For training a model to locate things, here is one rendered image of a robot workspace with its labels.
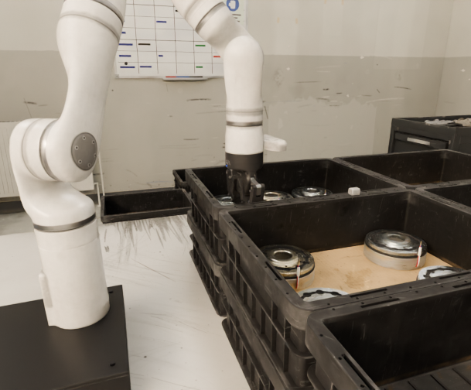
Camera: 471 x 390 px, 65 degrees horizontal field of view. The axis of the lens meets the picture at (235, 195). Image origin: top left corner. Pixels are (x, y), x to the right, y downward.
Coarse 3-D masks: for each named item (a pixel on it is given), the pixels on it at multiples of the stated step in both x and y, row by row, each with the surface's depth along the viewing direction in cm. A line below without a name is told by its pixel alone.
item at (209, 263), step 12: (192, 228) 86; (192, 240) 91; (192, 252) 95; (204, 252) 75; (204, 264) 79; (216, 264) 67; (204, 276) 82; (216, 276) 71; (216, 288) 70; (216, 300) 72; (216, 312) 71
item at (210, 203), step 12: (192, 168) 90; (204, 168) 90; (216, 168) 91; (348, 168) 91; (192, 180) 81; (384, 180) 79; (204, 192) 71; (360, 192) 71; (372, 192) 72; (204, 204) 71; (216, 204) 65; (240, 204) 65; (252, 204) 65; (216, 216) 64
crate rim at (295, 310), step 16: (384, 192) 71; (400, 192) 72; (416, 192) 71; (240, 208) 63; (256, 208) 63; (272, 208) 64; (448, 208) 64; (224, 224) 58; (240, 240) 51; (256, 256) 47; (256, 272) 46; (272, 272) 43; (464, 272) 43; (272, 288) 41; (288, 288) 39; (384, 288) 39; (400, 288) 39; (416, 288) 39; (288, 304) 37; (304, 304) 37; (320, 304) 37; (336, 304) 37; (288, 320) 38; (304, 320) 36
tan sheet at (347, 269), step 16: (320, 256) 68; (336, 256) 68; (352, 256) 68; (432, 256) 68; (320, 272) 62; (336, 272) 62; (352, 272) 62; (368, 272) 62; (384, 272) 62; (400, 272) 62; (416, 272) 62; (336, 288) 58; (352, 288) 58; (368, 288) 58
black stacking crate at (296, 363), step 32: (256, 224) 64; (288, 224) 66; (320, 224) 68; (352, 224) 70; (384, 224) 73; (416, 224) 72; (448, 224) 65; (448, 256) 65; (256, 288) 50; (256, 320) 51; (288, 352) 41; (288, 384) 41
